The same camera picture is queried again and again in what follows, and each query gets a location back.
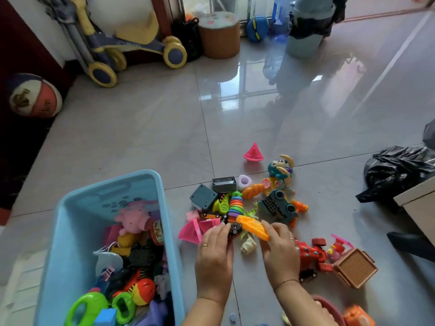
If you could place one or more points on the person's right forearm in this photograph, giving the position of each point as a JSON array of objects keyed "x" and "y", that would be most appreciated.
[{"x": 302, "y": 305}]

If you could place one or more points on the teal toy house camera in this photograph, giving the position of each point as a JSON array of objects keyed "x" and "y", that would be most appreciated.
[{"x": 275, "y": 207}]

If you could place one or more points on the person's right hand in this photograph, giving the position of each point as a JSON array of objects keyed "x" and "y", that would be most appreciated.
[{"x": 280, "y": 258}]

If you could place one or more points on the white small animal figure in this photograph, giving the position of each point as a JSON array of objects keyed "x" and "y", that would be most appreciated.
[{"x": 248, "y": 246}]

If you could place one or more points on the white face mask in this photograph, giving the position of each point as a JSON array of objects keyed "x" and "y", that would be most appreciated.
[{"x": 108, "y": 260}]

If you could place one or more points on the orange yellow round toy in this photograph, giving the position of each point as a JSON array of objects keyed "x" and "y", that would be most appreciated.
[{"x": 144, "y": 291}]

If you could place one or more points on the large pink toy boat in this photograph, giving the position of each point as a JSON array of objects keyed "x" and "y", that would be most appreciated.
[{"x": 192, "y": 231}]

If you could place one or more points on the black toy vehicle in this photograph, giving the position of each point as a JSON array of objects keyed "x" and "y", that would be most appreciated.
[{"x": 142, "y": 256}]

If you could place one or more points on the red white blue basketball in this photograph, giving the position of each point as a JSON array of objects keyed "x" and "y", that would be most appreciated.
[{"x": 34, "y": 96}]

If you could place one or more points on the green toy plant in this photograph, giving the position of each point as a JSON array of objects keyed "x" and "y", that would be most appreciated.
[{"x": 249, "y": 213}]

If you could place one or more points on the yellow blue child stroller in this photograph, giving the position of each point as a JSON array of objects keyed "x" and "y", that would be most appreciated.
[{"x": 102, "y": 47}]

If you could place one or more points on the person's left hand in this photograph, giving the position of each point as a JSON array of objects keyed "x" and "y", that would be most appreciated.
[{"x": 214, "y": 258}]

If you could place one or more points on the white purple mesh roll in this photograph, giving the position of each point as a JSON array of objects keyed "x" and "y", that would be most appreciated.
[{"x": 244, "y": 182}]

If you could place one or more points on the person's right thumb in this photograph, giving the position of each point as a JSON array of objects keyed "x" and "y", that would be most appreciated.
[{"x": 265, "y": 230}]

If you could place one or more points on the teal monkey toy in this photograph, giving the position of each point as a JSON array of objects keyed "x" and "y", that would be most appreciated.
[{"x": 277, "y": 168}]

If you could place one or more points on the white furniture corner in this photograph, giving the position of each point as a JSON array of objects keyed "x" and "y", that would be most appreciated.
[{"x": 419, "y": 203}]

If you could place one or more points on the brown toy basket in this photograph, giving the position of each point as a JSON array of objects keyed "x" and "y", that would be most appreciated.
[{"x": 355, "y": 268}]

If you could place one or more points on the orange toy bread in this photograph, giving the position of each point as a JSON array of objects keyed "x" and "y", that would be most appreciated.
[{"x": 253, "y": 190}]

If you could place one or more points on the red toy robot truck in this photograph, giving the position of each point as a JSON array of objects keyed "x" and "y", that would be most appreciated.
[{"x": 311, "y": 251}]

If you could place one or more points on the dark teal toy box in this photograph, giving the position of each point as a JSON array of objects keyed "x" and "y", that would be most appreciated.
[{"x": 203, "y": 196}]

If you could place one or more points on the black toy car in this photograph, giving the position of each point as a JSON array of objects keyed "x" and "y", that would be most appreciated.
[{"x": 235, "y": 229}]

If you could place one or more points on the orange toy box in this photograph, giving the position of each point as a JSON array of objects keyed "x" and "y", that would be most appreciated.
[{"x": 356, "y": 317}]

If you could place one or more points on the small blue bead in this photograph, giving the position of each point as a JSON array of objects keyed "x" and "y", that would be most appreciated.
[{"x": 232, "y": 318}]

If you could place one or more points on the orange toy bottle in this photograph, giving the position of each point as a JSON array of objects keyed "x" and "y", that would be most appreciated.
[{"x": 299, "y": 206}]

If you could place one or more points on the teal trash can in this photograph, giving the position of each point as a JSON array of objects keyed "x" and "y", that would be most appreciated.
[{"x": 306, "y": 40}]

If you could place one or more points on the pink toy spray bottle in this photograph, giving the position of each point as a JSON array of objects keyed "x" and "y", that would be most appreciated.
[{"x": 338, "y": 249}]

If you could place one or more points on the blue round toy ball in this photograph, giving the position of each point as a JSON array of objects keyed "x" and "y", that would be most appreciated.
[{"x": 257, "y": 29}]

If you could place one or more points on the red brown toy cup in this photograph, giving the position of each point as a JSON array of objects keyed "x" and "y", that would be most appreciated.
[{"x": 157, "y": 232}]

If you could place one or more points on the person's left thumb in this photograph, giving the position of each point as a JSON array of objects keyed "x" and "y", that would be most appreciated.
[{"x": 227, "y": 230}]

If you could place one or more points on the green toy saxophone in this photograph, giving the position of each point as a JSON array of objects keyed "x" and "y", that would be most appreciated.
[{"x": 222, "y": 205}]

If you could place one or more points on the black handbag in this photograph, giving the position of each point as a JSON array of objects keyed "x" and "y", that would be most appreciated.
[{"x": 187, "y": 39}]

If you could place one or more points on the pink plastic bowl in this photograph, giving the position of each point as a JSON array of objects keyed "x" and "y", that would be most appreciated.
[{"x": 328, "y": 303}]

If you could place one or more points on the orange yellow toy piece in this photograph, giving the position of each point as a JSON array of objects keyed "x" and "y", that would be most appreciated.
[{"x": 252, "y": 226}]

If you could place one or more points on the blue water jug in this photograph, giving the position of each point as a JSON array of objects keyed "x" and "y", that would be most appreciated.
[{"x": 281, "y": 20}]

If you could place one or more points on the yellow rubber duck toy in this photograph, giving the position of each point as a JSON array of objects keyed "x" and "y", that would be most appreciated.
[{"x": 125, "y": 241}]

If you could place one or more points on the brown round stool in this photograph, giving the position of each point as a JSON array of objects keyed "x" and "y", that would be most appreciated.
[{"x": 219, "y": 37}]

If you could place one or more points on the person's left forearm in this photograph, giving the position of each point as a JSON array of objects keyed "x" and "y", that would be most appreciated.
[{"x": 207, "y": 312}]

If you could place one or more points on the small black toy wheelbase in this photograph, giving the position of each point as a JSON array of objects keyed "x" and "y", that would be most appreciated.
[{"x": 307, "y": 275}]

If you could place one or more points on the light blue plastic storage bin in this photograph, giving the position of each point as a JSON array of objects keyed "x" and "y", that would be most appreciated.
[{"x": 71, "y": 241}]

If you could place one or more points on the black plastic bag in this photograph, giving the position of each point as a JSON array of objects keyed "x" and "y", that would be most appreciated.
[{"x": 390, "y": 173}]

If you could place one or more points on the purple plastic toy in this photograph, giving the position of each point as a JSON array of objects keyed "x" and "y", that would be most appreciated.
[{"x": 154, "y": 315}]

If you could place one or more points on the dark floor rug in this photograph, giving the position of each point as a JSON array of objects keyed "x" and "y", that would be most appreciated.
[{"x": 20, "y": 149}]

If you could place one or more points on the grey toy box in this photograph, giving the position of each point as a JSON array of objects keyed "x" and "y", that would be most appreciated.
[{"x": 224, "y": 185}]

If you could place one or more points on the pink pig plush toy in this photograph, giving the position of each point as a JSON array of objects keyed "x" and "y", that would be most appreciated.
[{"x": 133, "y": 217}]

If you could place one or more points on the small pink toy boat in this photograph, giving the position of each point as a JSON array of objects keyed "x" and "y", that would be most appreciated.
[{"x": 253, "y": 154}]

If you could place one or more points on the blue toy block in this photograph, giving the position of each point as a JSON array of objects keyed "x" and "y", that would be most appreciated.
[{"x": 106, "y": 318}]

